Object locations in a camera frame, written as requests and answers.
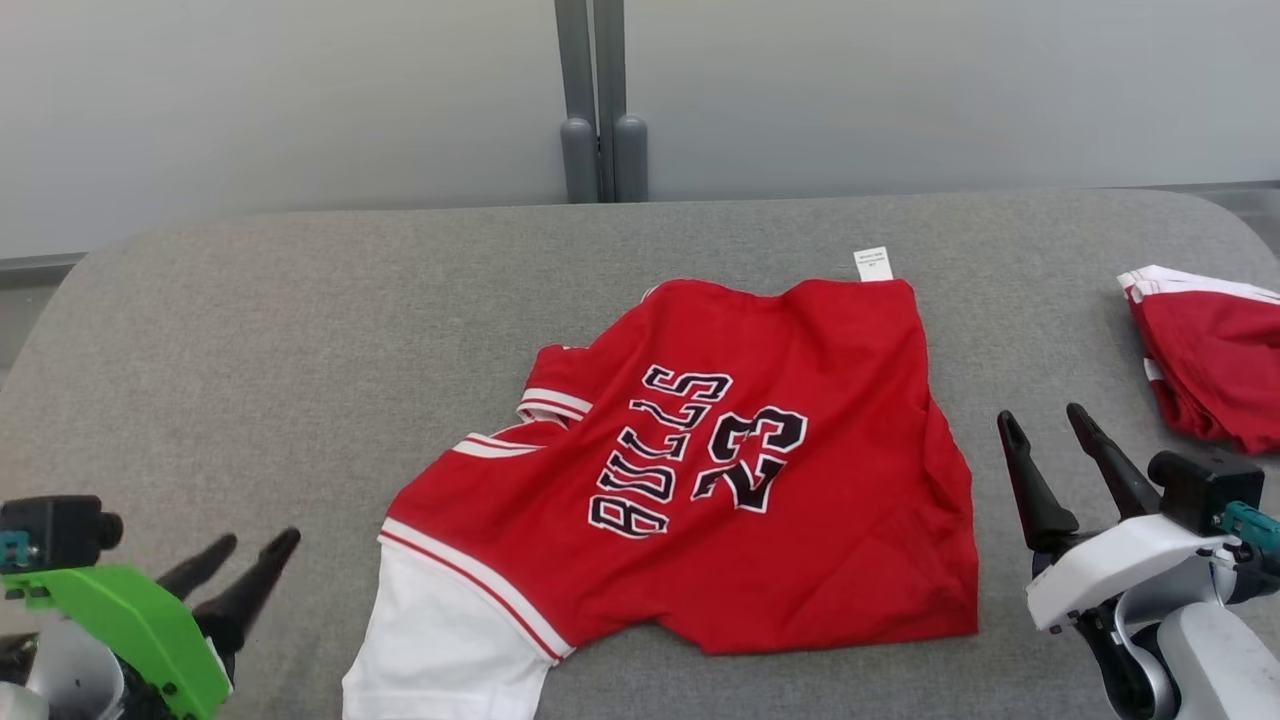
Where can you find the red shorts with white stripes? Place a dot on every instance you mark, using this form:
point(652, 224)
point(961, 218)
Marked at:
point(1220, 370)

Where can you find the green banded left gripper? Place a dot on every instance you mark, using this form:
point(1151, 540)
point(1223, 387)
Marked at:
point(130, 610)

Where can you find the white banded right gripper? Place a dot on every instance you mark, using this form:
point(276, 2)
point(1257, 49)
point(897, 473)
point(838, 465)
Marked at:
point(1130, 560)

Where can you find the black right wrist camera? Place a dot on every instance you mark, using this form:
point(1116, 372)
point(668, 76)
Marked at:
point(1200, 485)

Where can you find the red Bulls jersey white sleeves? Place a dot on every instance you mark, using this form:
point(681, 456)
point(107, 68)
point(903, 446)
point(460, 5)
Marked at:
point(800, 560)

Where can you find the grey partition post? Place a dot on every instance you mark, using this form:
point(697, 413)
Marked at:
point(578, 150)
point(632, 150)

